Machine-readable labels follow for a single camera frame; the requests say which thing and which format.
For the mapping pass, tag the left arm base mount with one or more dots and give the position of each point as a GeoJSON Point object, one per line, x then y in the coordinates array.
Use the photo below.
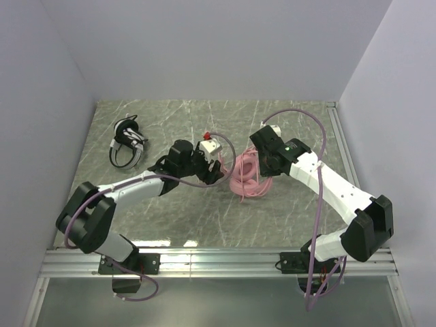
{"type": "Point", "coordinates": [136, 265]}

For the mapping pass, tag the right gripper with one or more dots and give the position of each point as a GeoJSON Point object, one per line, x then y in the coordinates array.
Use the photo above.
{"type": "Point", "coordinates": [264, 150]}

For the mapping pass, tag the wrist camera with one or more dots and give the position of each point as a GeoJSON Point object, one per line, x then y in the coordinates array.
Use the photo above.
{"type": "Point", "coordinates": [210, 146]}
{"type": "Point", "coordinates": [275, 128]}

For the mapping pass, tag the aluminium left side rail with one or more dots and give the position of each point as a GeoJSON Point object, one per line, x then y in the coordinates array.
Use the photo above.
{"type": "Point", "coordinates": [36, 302]}

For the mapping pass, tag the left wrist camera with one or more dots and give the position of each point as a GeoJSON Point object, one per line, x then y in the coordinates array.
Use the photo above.
{"type": "Point", "coordinates": [210, 146]}

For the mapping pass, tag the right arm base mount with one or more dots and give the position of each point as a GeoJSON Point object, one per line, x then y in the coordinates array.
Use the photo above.
{"type": "Point", "coordinates": [297, 263]}

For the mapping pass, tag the pink headphones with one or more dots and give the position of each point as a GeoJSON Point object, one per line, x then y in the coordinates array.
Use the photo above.
{"type": "Point", "coordinates": [245, 179]}

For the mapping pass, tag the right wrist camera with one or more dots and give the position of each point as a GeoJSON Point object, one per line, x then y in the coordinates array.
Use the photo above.
{"type": "Point", "coordinates": [275, 128]}

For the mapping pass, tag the aluminium front rail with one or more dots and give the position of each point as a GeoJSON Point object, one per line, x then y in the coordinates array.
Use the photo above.
{"type": "Point", "coordinates": [202, 263]}

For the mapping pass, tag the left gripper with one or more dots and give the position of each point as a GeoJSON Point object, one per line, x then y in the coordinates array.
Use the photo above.
{"type": "Point", "coordinates": [207, 167]}

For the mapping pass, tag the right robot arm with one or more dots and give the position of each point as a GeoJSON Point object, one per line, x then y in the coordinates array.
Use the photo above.
{"type": "Point", "coordinates": [369, 220]}

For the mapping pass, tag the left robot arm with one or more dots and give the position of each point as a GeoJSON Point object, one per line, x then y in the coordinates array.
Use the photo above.
{"type": "Point", "coordinates": [86, 218]}

